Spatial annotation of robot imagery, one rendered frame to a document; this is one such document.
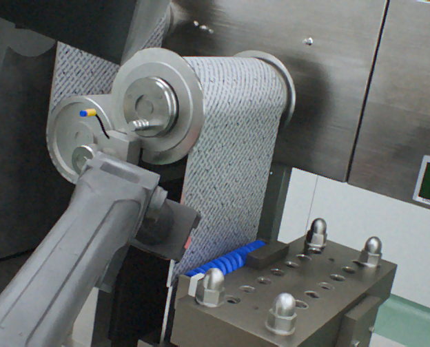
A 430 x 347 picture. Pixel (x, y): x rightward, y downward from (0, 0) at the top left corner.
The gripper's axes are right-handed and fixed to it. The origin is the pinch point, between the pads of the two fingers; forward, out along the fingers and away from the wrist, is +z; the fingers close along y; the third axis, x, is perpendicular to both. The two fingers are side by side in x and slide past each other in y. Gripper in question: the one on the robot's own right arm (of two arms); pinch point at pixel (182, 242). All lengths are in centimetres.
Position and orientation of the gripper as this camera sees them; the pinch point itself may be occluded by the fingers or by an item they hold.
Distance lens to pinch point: 92.9
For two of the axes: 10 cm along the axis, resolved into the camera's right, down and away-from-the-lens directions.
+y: 8.4, 2.8, -4.7
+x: 4.0, -9.0, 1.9
